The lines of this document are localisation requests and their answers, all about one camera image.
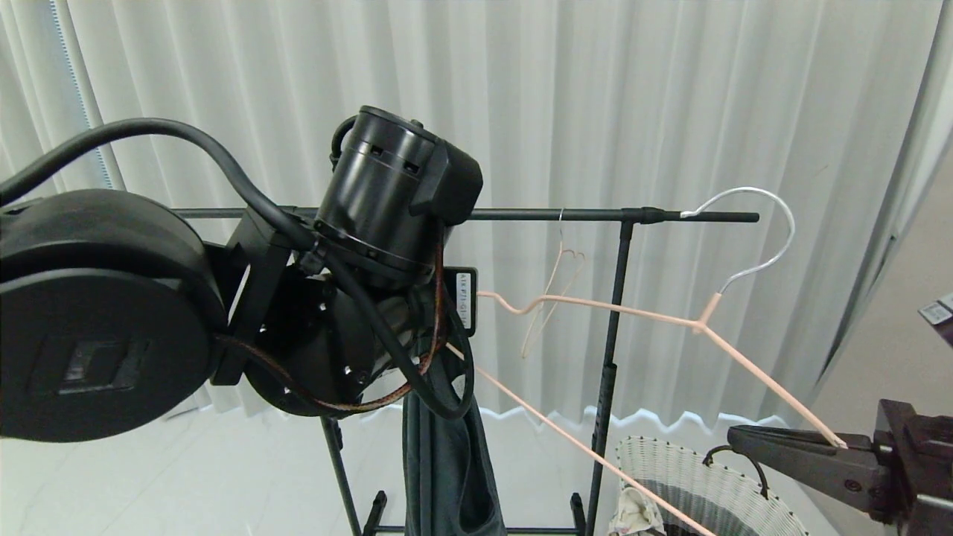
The white curtain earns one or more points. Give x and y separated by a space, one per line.
595 89

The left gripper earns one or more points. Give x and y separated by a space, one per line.
327 342

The black clothes rack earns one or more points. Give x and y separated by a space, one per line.
521 215

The pink clothes hanger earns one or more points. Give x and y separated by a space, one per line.
595 305
542 313

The dark grey sleeveless shirt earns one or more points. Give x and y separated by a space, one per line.
447 476

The white laundry basket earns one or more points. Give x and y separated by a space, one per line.
670 461

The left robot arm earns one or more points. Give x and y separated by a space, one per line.
104 320

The cream printed garment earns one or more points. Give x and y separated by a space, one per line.
633 517

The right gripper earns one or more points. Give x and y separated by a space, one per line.
923 476

